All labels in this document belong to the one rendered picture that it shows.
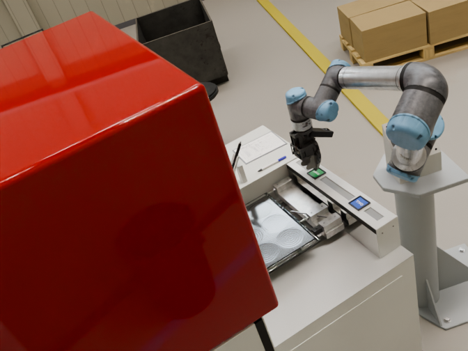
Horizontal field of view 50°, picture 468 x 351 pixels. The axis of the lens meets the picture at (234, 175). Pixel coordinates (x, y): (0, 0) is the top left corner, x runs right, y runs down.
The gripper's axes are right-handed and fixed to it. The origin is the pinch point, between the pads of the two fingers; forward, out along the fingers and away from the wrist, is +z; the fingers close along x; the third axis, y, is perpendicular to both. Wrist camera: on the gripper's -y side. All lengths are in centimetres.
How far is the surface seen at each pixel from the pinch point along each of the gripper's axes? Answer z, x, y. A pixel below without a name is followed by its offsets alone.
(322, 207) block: 8.0, 12.6, 8.3
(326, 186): 2.8, 9.9, 2.9
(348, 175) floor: 99, -93, -74
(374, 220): 2.7, 36.2, 2.7
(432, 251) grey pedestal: 60, 20, -37
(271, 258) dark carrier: 8.9, 20.5, 36.4
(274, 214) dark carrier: 8.8, 1.5, 23.2
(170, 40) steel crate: 36, -315, -48
